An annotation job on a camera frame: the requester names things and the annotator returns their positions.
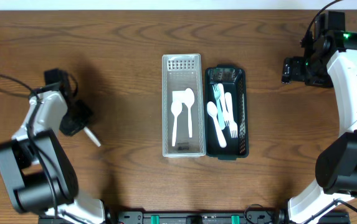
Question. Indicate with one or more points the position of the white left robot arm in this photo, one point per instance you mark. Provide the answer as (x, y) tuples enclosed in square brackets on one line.
[(35, 169)]

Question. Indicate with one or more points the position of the dark green plastic basket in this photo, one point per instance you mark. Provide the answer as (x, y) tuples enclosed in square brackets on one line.
[(233, 80)]

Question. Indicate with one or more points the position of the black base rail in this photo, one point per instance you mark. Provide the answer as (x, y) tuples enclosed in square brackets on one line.
[(257, 215)]

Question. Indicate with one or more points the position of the white plastic fork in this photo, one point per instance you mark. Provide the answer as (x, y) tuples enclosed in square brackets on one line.
[(217, 96), (223, 103), (232, 124)]

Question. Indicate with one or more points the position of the clear plastic basket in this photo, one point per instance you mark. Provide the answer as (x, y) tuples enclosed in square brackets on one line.
[(179, 72)]

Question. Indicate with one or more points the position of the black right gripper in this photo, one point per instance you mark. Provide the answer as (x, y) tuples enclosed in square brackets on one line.
[(292, 71)]

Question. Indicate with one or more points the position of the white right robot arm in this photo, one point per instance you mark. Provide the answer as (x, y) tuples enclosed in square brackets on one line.
[(329, 61)]

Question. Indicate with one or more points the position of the white plastic spoon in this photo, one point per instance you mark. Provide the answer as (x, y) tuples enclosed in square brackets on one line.
[(92, 136), (176, 109), (189, 101), (212, 112)]

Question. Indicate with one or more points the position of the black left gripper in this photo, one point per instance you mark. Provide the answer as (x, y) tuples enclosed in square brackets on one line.
[(71, 128)]

